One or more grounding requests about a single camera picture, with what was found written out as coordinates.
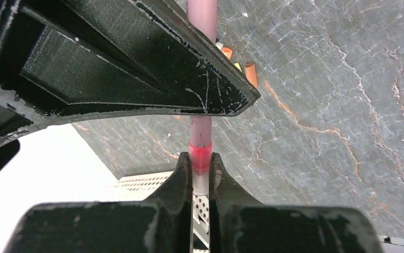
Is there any yellow pen cap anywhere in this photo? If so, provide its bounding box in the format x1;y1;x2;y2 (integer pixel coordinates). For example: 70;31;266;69
234;62;242;72

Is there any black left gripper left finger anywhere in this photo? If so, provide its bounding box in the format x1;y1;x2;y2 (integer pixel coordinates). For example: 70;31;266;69
4;152;193;252

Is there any brown pen cap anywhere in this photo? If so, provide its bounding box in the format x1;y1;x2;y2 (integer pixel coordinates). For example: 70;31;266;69
244;63;258;88

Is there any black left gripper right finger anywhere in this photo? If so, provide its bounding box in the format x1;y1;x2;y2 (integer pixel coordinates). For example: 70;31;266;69
209;153;383;252

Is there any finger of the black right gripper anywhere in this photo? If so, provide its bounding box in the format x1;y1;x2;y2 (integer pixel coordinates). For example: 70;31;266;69
0;0;262;163

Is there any pink pen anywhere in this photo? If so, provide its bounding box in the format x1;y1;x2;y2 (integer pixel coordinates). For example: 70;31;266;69
186;0;217;176

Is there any white perforated plastic basket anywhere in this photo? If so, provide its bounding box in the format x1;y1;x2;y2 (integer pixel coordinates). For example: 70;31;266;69
112;171;210;253

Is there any orange pen cap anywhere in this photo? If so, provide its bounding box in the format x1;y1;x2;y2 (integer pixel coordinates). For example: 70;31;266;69
221;47;233;60

